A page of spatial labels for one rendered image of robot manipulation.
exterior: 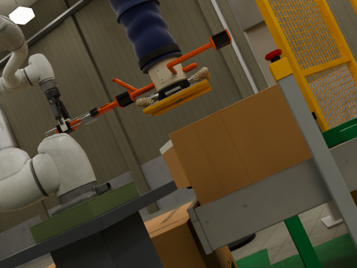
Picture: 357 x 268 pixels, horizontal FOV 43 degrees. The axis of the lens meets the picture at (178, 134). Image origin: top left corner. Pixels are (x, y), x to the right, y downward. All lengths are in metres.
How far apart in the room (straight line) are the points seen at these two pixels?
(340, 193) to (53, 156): 1.06
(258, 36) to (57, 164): 2.02
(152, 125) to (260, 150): 9.80
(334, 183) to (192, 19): 9.72
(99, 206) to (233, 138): 0.78
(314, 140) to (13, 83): 1.49
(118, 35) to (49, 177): 10.70
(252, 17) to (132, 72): 8.93
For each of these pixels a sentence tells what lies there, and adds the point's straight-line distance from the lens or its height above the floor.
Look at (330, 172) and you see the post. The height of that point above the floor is 0.54.
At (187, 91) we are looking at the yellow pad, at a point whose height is 1.10.
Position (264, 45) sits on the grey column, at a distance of 3.28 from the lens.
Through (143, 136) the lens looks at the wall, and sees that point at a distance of 11.98.
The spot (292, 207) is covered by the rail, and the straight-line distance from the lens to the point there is 1.95.
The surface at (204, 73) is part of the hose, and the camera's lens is 2.18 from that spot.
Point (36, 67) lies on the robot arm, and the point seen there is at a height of 1.56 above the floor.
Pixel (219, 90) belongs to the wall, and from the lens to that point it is 10.96.
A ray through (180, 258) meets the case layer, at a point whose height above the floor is 0.40.
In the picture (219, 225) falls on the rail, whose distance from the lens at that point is 1.96.
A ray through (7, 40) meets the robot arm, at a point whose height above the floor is 1.53.
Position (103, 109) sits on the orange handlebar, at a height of 1.22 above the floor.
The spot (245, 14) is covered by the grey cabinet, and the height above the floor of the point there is 1.57.
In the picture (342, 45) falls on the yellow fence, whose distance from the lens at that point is 3.40.
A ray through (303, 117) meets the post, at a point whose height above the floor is 0.76.
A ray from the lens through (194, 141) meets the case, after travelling 2.09.
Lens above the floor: 0.78
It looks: 4 degrees up
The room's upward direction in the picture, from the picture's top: 25 degrees counter-clockwise
